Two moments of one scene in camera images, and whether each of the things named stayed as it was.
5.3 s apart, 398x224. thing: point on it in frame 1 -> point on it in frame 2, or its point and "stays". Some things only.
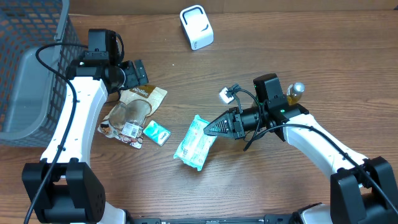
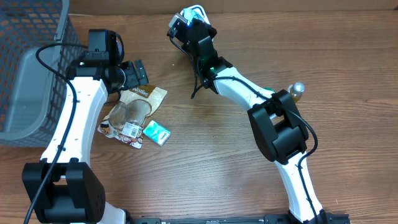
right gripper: [238, 126] -> [212, 34]
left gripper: [131, 79] stays
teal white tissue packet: [158, 134] stays
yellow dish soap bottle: [295, 93] stays
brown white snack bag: [125, 119] stays
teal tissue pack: [195, 144] -> [197, 12]
